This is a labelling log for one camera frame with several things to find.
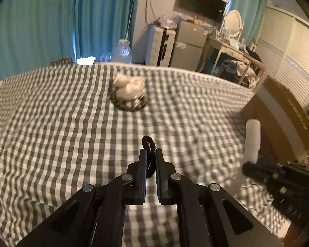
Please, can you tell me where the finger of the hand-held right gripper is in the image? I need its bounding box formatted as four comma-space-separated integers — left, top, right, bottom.
241, 162, 269, 183

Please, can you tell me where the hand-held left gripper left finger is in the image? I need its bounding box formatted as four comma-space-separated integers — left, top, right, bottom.
15, 148, 148, 247

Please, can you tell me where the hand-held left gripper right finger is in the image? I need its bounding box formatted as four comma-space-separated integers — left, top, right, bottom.
156, 148, 284, 247

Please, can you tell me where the white cylinder roll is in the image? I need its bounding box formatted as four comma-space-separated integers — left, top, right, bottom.
245, 119, 262, 164

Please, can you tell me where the black hair tie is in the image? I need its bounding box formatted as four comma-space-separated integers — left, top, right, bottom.
142, 135, 156, 179

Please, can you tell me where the cardboard box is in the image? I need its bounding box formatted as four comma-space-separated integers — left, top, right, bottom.
241, 77, 309, 165

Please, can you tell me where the white crumpled plastic bag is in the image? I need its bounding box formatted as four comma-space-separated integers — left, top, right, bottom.
113, 72, 147, 101

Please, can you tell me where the white garment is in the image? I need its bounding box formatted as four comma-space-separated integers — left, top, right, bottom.
236, 60, 259, 88

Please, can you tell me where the wooden chair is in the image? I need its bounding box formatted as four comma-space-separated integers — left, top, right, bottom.
237, 57, 267, 85

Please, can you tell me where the blue garment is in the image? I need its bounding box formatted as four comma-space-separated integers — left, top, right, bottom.
220, 60, 239, 74

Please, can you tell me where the white louvered wardrobe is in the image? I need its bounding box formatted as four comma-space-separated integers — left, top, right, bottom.
257, 5, 309, 114

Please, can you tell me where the large water jug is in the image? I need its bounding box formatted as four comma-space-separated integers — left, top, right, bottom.
111, 39, 132, 63

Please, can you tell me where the white dressing table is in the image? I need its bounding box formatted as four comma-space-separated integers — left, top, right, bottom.
201, 36, 250, 75

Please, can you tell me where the white suitcase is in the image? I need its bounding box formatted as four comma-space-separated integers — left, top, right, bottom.
145, 27, 176, 67

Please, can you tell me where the grey mini fridge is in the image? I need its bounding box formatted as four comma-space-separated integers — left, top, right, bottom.
170, 21, 209, 69

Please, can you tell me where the dark patterned box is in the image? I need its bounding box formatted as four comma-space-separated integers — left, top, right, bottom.
50, 59, 73, 66

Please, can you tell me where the white vanity mirror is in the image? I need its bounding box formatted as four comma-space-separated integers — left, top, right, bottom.
223, 10, 244, 40

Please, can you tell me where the clear plastic bag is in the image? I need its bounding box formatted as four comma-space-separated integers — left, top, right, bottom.
161, 14, 182, 30

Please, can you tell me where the blue curtain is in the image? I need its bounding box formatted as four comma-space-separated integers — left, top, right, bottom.
232, 0, 269, 44
0, 0, 76, 83
72, 0, 142, 62

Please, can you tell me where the black television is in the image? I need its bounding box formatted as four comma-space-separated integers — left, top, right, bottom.
178, 0, 227, 23

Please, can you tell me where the dark bead bracelet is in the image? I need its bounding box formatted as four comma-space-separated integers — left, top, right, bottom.
109, 93, 148, 112

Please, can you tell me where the hanging cable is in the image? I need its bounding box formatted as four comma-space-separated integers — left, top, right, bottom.
144, 0, 160, 26

